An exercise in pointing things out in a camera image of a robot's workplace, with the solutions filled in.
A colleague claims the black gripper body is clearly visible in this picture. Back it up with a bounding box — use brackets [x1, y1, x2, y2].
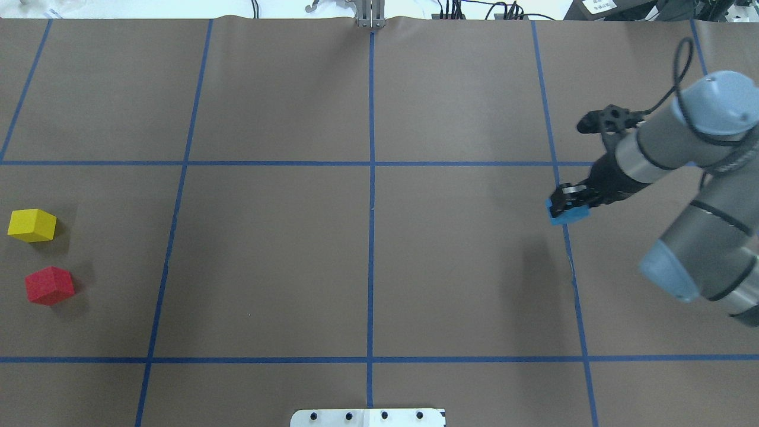
[585, 153, 650, 206]

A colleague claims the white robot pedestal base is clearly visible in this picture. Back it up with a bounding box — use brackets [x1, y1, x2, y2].
[290, 408, 447, 426]

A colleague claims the red block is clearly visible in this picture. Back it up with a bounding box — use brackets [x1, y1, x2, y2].
[24, 266, 76, 306]

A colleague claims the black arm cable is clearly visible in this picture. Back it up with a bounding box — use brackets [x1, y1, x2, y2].
[637, 37, 759, 147]

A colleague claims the brown paper table cover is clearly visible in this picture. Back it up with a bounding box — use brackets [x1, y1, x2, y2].
[2, 17, 757, 426]

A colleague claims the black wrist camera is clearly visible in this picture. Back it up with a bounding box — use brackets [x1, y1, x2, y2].
[576, 104, 646, 133]

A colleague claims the blue block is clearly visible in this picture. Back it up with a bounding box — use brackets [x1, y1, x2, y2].
[545, 199, 591, 226]

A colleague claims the aluminium frame post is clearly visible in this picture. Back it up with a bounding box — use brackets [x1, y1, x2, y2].
[350, 0, 387, 29]

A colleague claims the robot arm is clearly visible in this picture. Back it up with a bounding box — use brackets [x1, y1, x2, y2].
[546, 71, 758, 327]

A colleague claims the yellow block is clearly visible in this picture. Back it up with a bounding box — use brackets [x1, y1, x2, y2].
[7, 208, 57, 243]

